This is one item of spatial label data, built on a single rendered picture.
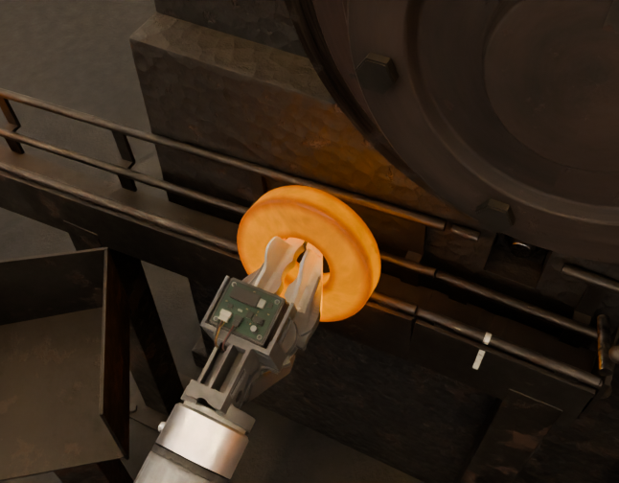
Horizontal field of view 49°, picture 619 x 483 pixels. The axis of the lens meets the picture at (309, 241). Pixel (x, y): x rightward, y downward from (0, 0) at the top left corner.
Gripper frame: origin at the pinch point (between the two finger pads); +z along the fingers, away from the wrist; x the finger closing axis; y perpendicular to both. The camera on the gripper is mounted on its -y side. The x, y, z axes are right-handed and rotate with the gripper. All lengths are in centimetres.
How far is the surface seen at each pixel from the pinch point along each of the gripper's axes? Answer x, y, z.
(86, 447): 15.3, -9.6, -28.1
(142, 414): 38, -73, -22
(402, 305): -10.7, -6.1, -0.8
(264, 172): 10.3, -4.8, 8.0
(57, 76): 125, -93, 56
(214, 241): 13.0, -7.7, -1.4
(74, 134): 104, -89, 38
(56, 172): 44.1, -16.3, 2.0
